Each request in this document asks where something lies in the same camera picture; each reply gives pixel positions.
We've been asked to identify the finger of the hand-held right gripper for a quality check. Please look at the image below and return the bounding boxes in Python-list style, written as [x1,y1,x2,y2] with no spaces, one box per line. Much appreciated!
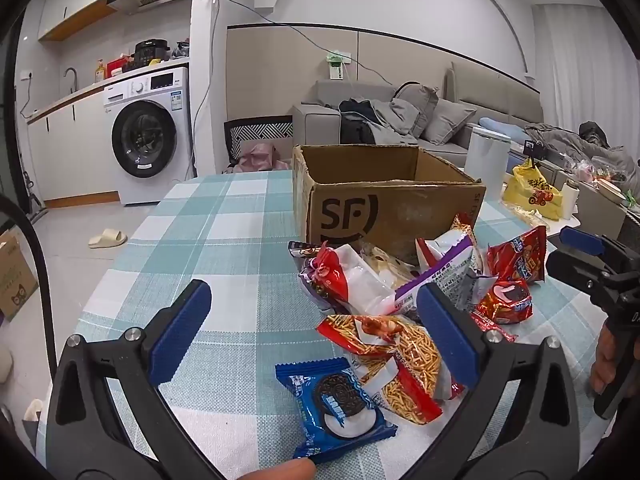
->
[545,250,626,306]
[559,226,631,271]

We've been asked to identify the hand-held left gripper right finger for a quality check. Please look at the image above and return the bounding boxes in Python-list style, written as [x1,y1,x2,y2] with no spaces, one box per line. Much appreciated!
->
[416,282,596,480]

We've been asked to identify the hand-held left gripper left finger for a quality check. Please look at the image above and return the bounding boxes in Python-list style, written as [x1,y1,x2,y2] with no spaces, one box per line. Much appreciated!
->
[45,279,236,480]

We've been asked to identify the orange noodle-stick snack packet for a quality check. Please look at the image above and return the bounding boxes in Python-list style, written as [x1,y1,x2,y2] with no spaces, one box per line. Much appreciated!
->
[316,314,466,426]

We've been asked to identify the red snack packet dark print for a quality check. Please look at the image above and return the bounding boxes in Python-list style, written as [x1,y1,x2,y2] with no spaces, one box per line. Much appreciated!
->
[470,280,533,341]

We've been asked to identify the purple and white snack packet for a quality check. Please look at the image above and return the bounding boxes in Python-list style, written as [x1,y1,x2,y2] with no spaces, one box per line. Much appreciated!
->
[395,215,486,318]

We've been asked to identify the clear cracker packet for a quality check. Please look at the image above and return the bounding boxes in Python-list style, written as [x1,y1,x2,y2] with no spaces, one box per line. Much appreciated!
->
[360,242,421,281]

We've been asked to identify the white and red snack packet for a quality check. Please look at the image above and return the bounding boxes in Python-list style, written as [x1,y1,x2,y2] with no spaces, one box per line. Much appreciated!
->
[298,242,401,318]

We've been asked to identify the brown cardboard box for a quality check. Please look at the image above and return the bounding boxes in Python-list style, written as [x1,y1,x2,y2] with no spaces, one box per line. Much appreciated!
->
[291,144,487,261]

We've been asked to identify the blue cookie packet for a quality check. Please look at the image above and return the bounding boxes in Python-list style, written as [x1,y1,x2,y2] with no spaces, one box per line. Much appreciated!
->
[275,357,398,463]

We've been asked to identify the person's right hand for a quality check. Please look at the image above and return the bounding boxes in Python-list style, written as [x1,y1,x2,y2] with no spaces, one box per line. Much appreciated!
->
[590,322,626,396]

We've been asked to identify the person's left hand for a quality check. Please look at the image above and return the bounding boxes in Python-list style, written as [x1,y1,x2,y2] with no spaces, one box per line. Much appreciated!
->
[240,459,317,480]

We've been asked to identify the white marble side table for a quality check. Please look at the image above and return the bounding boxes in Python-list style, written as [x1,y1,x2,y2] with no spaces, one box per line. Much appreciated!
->
[500,160,640,241]

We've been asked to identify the white bottle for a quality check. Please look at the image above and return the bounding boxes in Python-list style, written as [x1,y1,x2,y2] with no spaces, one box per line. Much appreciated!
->
[560,180,581,218]

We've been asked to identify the clear food container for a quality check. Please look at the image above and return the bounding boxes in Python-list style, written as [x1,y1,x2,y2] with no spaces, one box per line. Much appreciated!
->
[505,204,551,233]

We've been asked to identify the yellow plastic bag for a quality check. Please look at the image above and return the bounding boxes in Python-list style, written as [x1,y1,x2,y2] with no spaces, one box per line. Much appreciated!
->
[502,157,563,221]

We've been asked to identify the grey padded coat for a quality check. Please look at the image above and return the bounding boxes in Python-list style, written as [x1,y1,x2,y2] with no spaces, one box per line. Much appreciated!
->
[522,120,640,186]

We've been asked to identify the teal checkered tablecloth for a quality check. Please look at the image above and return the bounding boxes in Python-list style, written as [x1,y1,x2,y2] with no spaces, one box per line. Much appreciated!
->
[37,169,608,480]

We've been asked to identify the beige slipper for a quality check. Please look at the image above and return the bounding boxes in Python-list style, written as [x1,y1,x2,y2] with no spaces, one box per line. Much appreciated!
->
[88,228,128,249]

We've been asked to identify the white cylindrical bin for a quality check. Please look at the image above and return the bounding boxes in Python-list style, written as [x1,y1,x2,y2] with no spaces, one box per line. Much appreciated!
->
[465,126,512,181]

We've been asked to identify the light blue cushion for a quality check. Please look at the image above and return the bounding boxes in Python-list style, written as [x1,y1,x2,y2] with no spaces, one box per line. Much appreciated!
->
[477,116,526,136]

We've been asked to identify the cardboard box cat print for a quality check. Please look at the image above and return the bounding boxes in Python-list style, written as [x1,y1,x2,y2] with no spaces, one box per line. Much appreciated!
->
[0,230,40,323]

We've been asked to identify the light grey cushion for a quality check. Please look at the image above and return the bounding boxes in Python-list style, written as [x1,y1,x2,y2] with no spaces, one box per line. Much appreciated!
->
[420,99,478,146]

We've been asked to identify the pink cloth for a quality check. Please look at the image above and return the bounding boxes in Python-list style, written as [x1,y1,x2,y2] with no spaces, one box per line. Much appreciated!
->
[235,142,293,173]

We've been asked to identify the white washing machine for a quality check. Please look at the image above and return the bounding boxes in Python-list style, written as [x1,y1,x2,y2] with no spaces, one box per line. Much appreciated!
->
[102,66,197,206]

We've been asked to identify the white kitchen base cabinet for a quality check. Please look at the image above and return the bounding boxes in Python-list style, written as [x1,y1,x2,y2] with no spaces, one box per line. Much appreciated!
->
[26,80,121,209]

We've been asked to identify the dark grey cushion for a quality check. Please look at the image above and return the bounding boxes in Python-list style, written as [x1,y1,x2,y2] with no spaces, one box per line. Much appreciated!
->
[395,81,441,136]

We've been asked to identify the black white patterned basket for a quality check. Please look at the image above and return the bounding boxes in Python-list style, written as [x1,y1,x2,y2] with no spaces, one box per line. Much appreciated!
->
[223,116,294,166]

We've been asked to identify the dark jacket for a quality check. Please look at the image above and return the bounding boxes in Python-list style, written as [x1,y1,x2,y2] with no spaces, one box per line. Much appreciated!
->
[339,99,381,145]

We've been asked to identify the grey sofa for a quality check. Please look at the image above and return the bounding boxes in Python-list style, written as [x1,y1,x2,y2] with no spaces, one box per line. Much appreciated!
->
[292,62,546,161]

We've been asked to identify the black framed glass door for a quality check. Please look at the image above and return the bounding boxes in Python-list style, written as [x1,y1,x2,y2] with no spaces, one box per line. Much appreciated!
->
[2,15,31,211]

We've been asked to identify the black pressure cooker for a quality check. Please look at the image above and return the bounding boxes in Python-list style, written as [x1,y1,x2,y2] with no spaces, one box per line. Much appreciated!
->
[134,39,171,67]

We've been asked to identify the white wall-mounted device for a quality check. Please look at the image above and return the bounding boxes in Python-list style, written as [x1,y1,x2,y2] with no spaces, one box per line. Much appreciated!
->
[324,50,352,81]

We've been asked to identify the thin wall cable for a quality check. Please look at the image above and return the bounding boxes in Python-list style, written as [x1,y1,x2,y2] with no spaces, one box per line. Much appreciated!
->
[192,0,401,86]

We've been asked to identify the white wall cabinets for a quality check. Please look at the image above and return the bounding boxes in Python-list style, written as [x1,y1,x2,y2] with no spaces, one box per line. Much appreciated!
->
[37,0,151,43]

